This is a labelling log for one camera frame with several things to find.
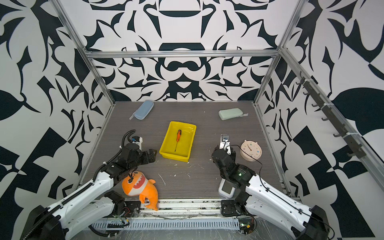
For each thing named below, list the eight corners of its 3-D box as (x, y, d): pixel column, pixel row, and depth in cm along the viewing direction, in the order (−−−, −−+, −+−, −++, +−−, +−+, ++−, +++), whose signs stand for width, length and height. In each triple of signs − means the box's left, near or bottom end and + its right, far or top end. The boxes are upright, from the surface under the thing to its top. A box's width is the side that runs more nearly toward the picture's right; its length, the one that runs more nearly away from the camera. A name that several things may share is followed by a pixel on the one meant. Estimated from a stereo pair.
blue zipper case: (131, 120, 111) (129, 117, 109) (145, 102, 123) (144, 99, 121) (142, 123, 109) (140, 120, 107) (155, 104, 121) (154, 101, 119)
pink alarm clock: (242, 162, 93) (244, 159, 89) (238, 143, 101) (240, 140, 97) (262, 162, 93) (264, 159, 89) (256, 143, 101) (258, 140, 97)
